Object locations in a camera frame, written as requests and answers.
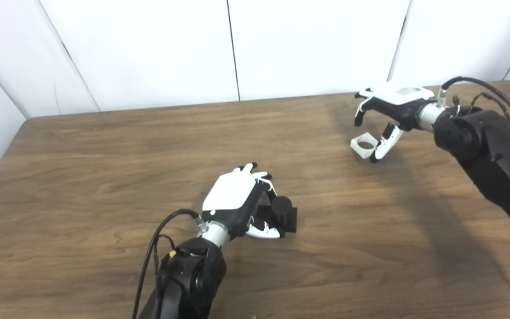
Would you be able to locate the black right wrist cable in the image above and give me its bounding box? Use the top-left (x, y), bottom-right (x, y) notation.
top-left (437, 76), bottom-right (510, 149)

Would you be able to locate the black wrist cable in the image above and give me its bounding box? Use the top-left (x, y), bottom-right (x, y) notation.
top-left (131, 209), bottom-right (205, 319)
top-left (437, 76), bottom-right (510, 149)

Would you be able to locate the black peg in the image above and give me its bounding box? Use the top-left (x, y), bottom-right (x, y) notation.
top-left (255, 196), bottom-right (298, 234)

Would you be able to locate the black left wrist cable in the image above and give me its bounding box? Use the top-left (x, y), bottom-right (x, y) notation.
top-left (131, 209), bottom-right (205, 319)

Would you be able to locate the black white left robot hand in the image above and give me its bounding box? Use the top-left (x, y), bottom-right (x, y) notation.
top-left (201, 163), bottom-right (286, 240)

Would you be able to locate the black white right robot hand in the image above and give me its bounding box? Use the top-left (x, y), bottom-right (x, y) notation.
top-left (354, 83), bottom-right (435, 163)

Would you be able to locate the white square piece with hole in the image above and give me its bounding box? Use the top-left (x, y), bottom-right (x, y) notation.
top-left (350, 133), bottom-right (379, 159)

